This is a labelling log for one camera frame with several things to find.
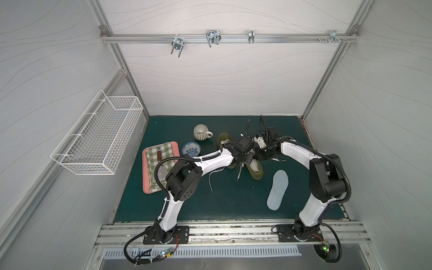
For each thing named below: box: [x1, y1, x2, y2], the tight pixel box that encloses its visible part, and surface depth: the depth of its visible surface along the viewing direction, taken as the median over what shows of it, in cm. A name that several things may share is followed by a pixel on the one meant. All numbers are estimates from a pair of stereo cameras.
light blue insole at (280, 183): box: [266, 169, 290, 211], surface depth 88 cm
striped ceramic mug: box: [193, 123, 214, 142], surface depth 106 cm
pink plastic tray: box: [142, 141, 181, 195], surface depth 103 cm
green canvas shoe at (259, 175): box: [246, 159, 264, 180], surface depth 92 cm
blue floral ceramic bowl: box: [181, 141, 202, 158], surface depth 103 cm
